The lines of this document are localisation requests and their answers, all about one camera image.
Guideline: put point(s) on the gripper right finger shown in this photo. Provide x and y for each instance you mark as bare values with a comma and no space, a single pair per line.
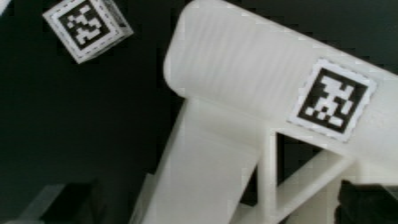
368,204

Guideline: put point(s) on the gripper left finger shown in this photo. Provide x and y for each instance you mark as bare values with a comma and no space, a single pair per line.
67,204

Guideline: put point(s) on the white chair back frame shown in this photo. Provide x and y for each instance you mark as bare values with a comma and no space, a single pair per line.
286,125

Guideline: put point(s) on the small tagged cube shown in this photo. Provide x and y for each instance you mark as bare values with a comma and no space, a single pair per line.
89,25

